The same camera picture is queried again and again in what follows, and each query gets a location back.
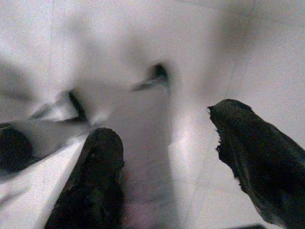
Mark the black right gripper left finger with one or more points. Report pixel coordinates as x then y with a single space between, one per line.
95 179

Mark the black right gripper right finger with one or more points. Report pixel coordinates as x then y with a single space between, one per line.
262 162

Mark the white cloth garment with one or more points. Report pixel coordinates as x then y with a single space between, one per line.
143 35

